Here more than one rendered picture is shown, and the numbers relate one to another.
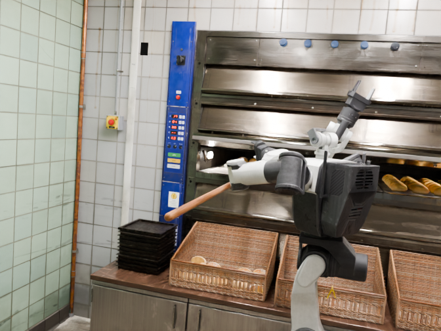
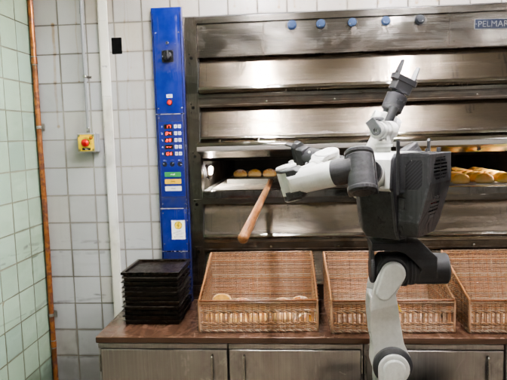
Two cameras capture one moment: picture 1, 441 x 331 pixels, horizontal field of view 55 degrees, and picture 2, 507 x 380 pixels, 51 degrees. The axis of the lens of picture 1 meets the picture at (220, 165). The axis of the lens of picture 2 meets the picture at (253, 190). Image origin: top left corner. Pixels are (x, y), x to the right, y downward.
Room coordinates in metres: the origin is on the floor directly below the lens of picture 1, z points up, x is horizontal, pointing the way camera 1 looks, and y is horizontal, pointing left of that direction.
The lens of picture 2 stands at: (-0.04, 0.39, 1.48)
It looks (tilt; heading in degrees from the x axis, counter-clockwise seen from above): 6 degrees down; 350
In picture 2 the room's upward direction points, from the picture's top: 2 degrees counter-clockwise
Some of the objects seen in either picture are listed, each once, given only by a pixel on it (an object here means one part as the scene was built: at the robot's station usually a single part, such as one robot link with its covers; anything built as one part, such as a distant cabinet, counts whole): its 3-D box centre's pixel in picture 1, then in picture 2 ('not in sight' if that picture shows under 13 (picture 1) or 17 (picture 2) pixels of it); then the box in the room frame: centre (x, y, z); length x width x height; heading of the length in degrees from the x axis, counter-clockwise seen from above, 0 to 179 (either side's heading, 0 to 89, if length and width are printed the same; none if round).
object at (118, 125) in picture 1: (114, 122); (88, 142); (2.94, 0.75, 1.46); 0.10 x 0.07 x 0.10; 75
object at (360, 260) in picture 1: (332, 255); (408, 260); (1.75, -0.50, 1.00); 0.28 x 0.13 x 0.18; 75
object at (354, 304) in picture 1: (329, 274); (382, 288); (2.34, -0.66, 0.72); 0.56 x 0.49 x 0.28; 76
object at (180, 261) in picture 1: (226, 257); (259, 288); (2.50, -0.08, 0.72); 0.56 x 0.49 x 0.28; 77
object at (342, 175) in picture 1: (330, 192); (399, 189); (1.73, -0.46, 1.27); 0.34 x 0.30 x 0.36; 130
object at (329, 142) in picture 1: (323, 142); (384, 133); (1.78, -0.42, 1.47); 0.10 x 0.07 x 0.09; 130
